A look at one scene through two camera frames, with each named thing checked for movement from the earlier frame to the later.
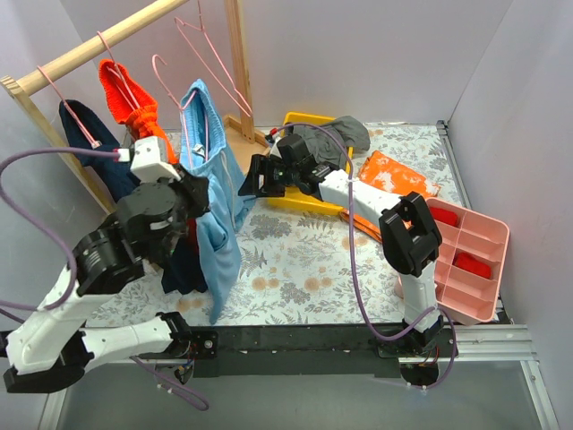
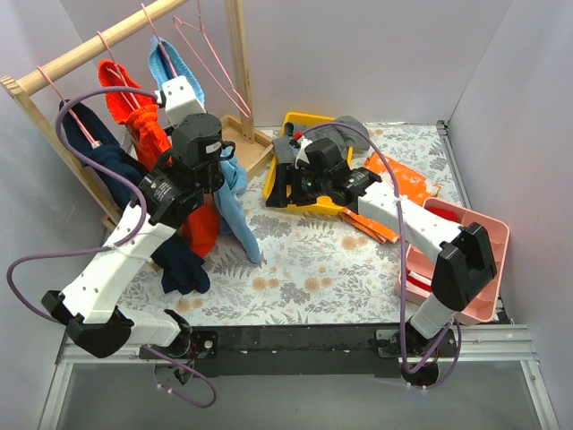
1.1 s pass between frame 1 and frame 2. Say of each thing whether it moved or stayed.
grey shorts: stayed
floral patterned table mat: stayed
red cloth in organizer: stayed
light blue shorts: moved
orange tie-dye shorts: stayed
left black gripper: moved
